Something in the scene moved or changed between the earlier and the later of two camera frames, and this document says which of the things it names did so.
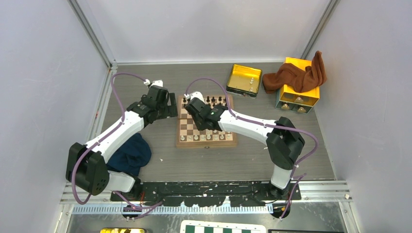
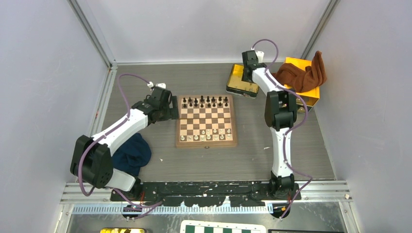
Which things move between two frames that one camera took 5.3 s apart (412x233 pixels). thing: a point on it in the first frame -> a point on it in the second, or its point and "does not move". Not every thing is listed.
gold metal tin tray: x=244 y=80 does not move
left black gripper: x=170 y=110 does not move
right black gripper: x=199 y=127 -> x=245 y=79
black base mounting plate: x=205 y=193 does not move
